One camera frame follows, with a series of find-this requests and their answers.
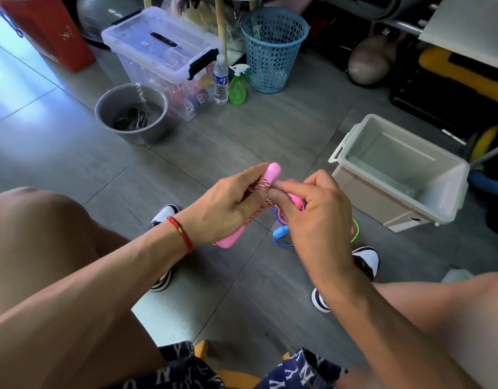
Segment person's left hand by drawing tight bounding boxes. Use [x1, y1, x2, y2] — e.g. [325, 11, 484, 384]
[176, 163, 276, 248]

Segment person's right hand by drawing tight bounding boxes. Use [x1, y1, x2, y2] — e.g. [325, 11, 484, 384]
[267, 169, 357, 292]

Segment pink thick handled jump rope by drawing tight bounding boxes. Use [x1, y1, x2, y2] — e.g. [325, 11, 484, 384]
[212, 162, 307, 250]

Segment blue jump rope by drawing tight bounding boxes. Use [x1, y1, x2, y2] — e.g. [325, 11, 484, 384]
[270, 224, 297, 248]

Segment white plastic bin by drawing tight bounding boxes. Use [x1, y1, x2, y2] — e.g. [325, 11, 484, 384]
[328, 114, 471, 233]

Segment person's right forearm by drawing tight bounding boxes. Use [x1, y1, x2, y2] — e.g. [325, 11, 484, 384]
[317, 275, 480, 389]

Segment person's left forearm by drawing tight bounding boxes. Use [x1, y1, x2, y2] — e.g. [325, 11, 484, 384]
[0, 223, 192, 389]

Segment white bin lid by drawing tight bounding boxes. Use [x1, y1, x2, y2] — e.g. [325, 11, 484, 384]
[442, 268, 477, 284]

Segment person's right leg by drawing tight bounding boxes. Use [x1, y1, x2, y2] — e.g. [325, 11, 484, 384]
[326, 271, 498, 389]

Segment person's leg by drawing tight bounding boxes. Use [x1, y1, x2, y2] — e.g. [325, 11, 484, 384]
[0, 187, 173, 389]
[326, 271, 498, 389]

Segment person's left leg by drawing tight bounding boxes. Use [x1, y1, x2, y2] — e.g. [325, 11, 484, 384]
[0, 187, 173, 389]

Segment black white right shoe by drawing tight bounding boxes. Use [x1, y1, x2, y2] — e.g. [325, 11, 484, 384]
[310, 245, 381, 313]

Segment black white shoe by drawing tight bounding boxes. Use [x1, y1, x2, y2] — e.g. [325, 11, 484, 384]
[310, 245, 381, 313]
[148, 204, 182, 293]

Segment black white left shoe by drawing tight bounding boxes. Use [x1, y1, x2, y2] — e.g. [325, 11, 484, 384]
[148, 204, 182, 293]

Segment green spray bottle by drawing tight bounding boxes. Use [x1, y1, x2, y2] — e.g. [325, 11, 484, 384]
[228, 64, 250, 106]

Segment small plastic water bottle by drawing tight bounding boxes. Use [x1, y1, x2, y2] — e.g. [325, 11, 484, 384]
[212, 54, 231, 106]

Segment navy patterned shorts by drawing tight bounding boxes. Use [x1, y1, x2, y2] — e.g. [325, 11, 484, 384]
[123, 340, 347, 389]

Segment grey metal basin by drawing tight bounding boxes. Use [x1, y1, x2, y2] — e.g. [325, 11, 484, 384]
[94, 82, 171, 146]

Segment blue mesh plastic basket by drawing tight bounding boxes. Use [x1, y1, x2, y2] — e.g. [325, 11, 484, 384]
[239, 7, 310, 96]

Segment multicoloured hula hoop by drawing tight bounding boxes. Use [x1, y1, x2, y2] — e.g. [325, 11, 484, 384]
[466, 125, 498, 197]

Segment brown ball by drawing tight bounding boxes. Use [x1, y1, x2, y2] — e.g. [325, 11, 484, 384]
[347, 33, 398, 88]

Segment clear bin with black latches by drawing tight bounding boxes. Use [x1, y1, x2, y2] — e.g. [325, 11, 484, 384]
[101, 6, 220, 122]

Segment white metal pole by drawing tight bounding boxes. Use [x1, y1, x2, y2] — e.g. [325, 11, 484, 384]
[469, 142, 498, 167]

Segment white round table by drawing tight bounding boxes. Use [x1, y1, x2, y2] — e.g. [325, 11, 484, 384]
[139, 0, 278, 62]

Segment yellow black case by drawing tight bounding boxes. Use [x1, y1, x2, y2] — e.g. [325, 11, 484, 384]
[418, 46, 498, 104]

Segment grey exercise ball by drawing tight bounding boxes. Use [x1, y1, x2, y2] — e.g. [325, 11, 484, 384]
[76, 0, 145, 45]

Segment grey folded mat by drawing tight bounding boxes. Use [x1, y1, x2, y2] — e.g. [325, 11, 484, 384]
[317, 0, 428, 21]

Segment grey flat board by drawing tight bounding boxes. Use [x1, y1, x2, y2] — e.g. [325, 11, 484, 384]
[419, 0, 498, 73]

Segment red bag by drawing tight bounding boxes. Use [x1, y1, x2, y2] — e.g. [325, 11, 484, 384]
[0, 0, 97, 73]

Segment red string bracelet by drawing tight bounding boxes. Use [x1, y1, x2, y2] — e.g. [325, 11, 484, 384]
[166, 215, 195, 255]

